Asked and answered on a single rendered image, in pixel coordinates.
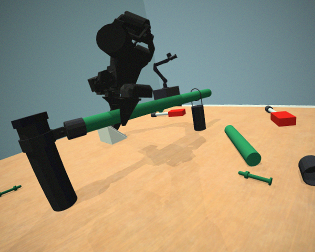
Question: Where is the green bolt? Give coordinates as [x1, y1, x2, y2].
[238, 171, 273, 186]
[0, 185, 22, 197]

